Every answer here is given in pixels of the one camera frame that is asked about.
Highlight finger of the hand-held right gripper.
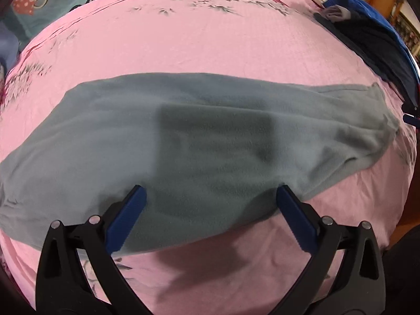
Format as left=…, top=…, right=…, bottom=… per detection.
left=402, top=103, right=420, bottom=126

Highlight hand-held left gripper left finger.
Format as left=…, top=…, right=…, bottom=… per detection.
left=35, top=185, right=151, bottom=315

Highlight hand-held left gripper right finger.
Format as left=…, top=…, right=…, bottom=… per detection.
left=272, top=185, right=386, bottom=315

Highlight grey pants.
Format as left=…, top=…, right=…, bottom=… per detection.
left=0, top=71, right=401, bottom=256

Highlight navy and blue jacket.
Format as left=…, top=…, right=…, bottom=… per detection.
left=313, top=0, right=420, bottom=106

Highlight wooden display shelf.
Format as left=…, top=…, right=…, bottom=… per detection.
left=328, top=0, right=420, bottom=60

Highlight pink floral bed sheet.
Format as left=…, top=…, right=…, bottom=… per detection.
left=0, top=0, right=417, bottom=315

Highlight blue plaid pillow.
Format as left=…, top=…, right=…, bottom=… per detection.
left=0, top=23, right=30, bottom=76

